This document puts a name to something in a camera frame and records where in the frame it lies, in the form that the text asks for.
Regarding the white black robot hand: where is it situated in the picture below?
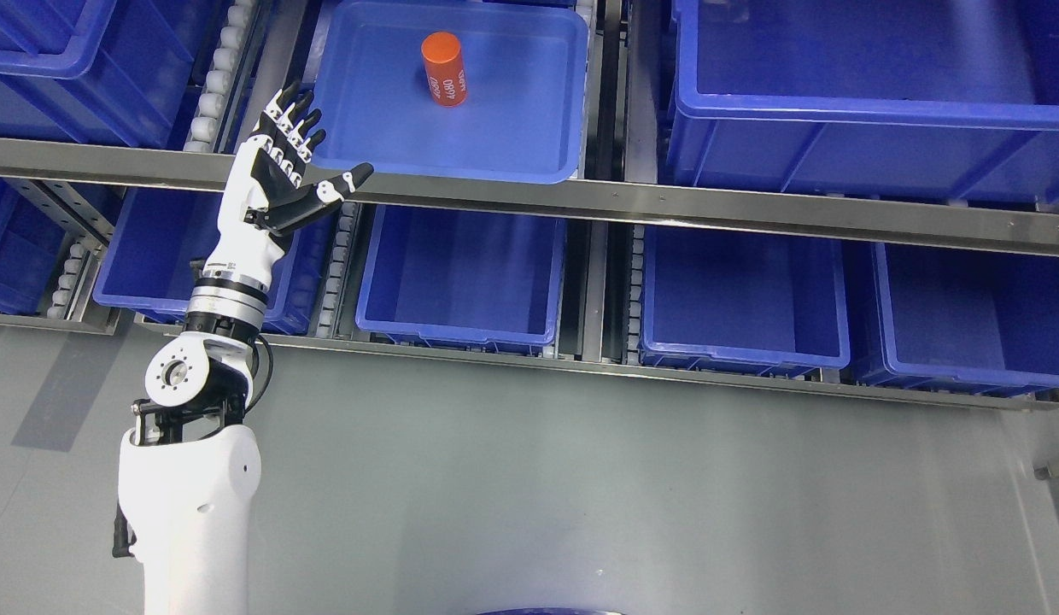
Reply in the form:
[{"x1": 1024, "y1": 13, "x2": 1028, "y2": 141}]
[{"x1": 197, "y1": 80, "x2": 376, "y2": 293}]

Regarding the orange cylindrical capacitor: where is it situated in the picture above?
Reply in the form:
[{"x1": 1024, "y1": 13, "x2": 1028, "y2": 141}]
[{"x1": 420, "y1": 32, "x2": 467, "y2": 108}]

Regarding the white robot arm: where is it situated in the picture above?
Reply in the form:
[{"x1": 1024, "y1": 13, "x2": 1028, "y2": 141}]
[{"x1": 111, "y1": 270, "x2": 269, "y2": 614}]

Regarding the blue bin lower left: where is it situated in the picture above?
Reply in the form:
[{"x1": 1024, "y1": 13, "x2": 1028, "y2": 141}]
[{"x1": 93, "y1": 188, "x2": 336, "y2": 334}]

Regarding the blue bin upper left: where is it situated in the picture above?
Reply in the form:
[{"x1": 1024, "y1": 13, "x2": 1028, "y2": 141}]
[{"x1": 0, "y1": 1, "x2": 226, "y2": 149}]

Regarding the blue bin far left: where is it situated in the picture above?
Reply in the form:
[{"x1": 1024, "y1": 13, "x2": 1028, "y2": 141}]
[{"x1": 0, "y1": 179, "x2": 67, "y2": 315}]

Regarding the shallow blue tray bin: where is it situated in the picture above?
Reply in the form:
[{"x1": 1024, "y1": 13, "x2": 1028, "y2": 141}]
[{"x1": 313, "y1": 1, "x2": 589, "y2": 185}]

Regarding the blue bin lower right middle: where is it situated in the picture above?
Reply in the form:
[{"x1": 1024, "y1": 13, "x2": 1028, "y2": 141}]
[{"x1": 638, "y1": 225, "x2": 851, "y2": 378}]

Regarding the blue bin lower far right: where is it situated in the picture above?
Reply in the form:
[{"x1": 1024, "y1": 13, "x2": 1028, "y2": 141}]
[{"x1": 843, "y1": 242, "x2": 1059, "y2": 397}]

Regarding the large blue bin upper right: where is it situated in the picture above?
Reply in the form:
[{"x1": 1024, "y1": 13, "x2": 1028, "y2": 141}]
[{"x1": 659, "y1": 1, "x2": 1059, "y2": 205}]

